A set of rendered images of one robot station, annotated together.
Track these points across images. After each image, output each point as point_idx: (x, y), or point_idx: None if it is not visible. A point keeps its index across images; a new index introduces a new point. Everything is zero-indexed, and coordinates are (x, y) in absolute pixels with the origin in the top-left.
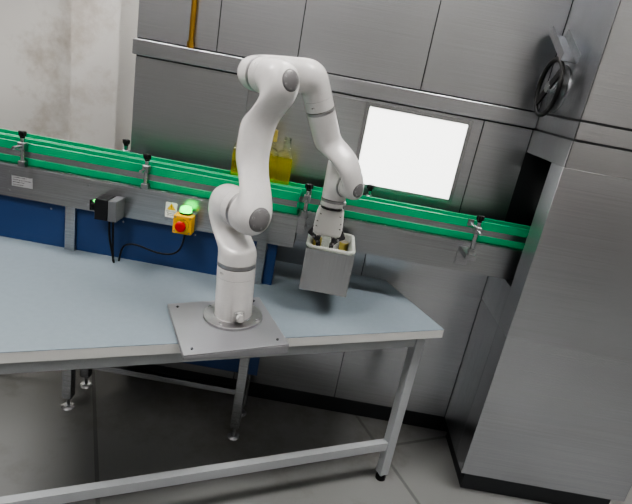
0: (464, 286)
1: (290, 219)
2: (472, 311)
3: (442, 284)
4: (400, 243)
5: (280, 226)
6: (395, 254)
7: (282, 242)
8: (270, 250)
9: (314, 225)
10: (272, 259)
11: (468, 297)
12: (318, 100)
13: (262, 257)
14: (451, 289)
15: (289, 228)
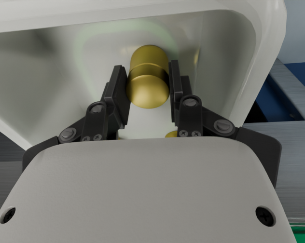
0: None
1: (298, 206)
2: None
3: (17, 153)
4: (0, 194)
5: None
6: (20, 169)
7: (271, 130)
8: (280, 113)
9: (283, 211)
10: (262, 99)
11: None
12: None
13: (292, 93)
14: (9, 150)
15: (279, 172)
